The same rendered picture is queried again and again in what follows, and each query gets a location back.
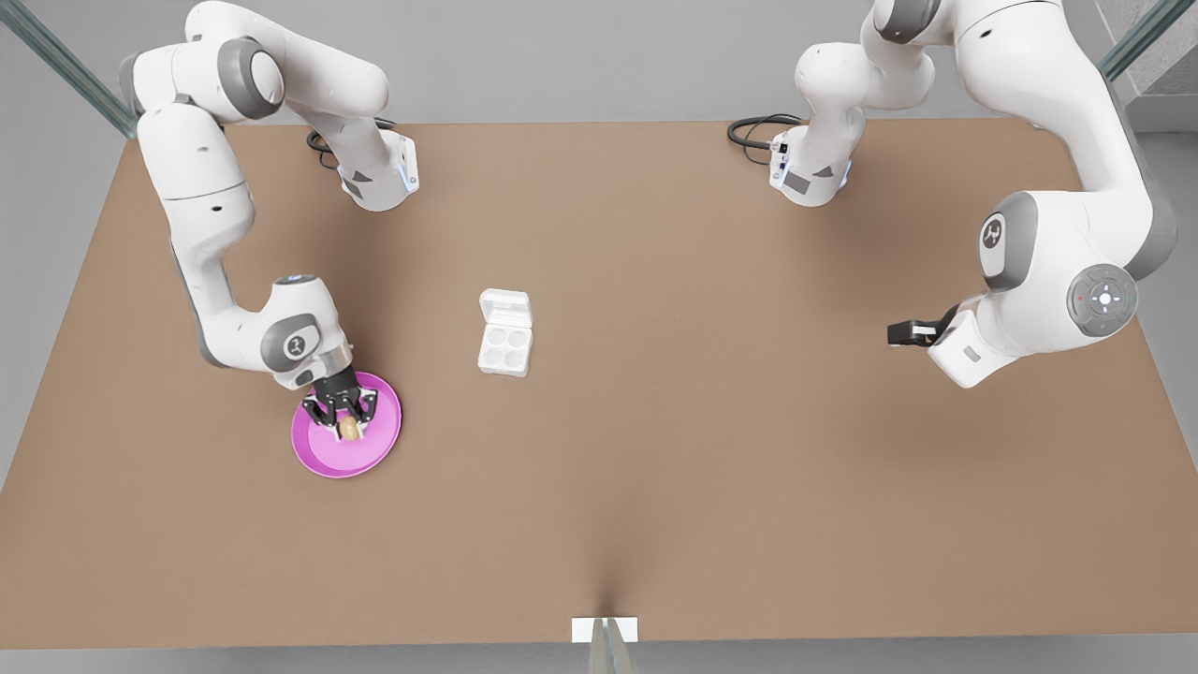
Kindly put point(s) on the white egg box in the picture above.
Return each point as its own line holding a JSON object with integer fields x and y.
{"x": 505, "y": 331}

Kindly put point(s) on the brown egg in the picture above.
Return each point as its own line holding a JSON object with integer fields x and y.
{"x": 349, "y": 428}

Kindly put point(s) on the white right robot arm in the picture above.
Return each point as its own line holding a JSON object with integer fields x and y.
{"x": 201, "y": 178}

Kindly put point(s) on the silver frame post with foot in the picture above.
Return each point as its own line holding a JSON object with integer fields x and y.
{"x": 608, "y": 641}

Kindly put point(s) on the magenta round plate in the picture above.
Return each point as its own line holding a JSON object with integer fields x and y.
{"x": 356, "y": 449}

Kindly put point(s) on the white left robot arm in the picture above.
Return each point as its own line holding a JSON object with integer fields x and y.
{"x": 1048, "y": 253}

